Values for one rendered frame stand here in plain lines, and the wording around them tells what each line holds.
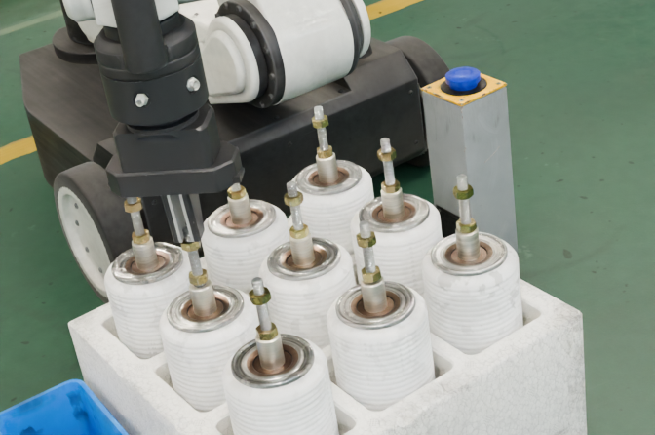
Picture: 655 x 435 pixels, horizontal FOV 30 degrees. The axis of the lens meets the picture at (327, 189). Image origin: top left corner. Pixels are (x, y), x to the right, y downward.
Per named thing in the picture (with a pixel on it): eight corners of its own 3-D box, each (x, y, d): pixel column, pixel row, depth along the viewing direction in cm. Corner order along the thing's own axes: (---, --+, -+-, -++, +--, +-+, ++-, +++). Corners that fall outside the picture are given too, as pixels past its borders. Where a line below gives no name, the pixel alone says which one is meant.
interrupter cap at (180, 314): (156, 308, 120) (154, 302, 120) (225, 281, 123) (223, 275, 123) (185, 345, 114) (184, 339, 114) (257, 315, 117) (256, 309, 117)
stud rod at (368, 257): (372, 296, 114) (363, 226, 110) (366, 292, 115) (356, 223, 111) (380, 291, 114) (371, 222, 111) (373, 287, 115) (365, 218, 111)
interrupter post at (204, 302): (190, 311, 119) (183, 283, 118) (211, 301, 120) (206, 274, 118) (200, 322, 117) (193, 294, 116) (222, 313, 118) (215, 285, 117)
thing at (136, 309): (138, 381, 140) (104, 249, 131) (221, 367, 140) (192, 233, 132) (137, 435, 132) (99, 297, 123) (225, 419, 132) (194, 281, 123)
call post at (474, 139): (443, 310, 156) (420, 90, 141) (483, 287, 159) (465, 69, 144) (481, 333, 151) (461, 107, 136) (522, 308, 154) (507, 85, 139)
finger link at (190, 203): (190, 246, 113) (176, 188, 110) (197, 227, 116) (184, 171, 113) (207, 245, 113) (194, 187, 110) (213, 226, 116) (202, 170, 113)
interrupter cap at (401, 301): (409, 280, 119) (408, 274, 118) (421, 325, 112) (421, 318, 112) (332, 293, 119) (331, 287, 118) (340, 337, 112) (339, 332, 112)
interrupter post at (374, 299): (386, 298, 116) (382, 270, 115) (390, 313, 114) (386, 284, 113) (362, 303, 116) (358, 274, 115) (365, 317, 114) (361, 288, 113)
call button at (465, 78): (439, 90, 141) (438, 74, 140) (465, 78, 143) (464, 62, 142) (462, 99, 138) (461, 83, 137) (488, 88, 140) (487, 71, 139)
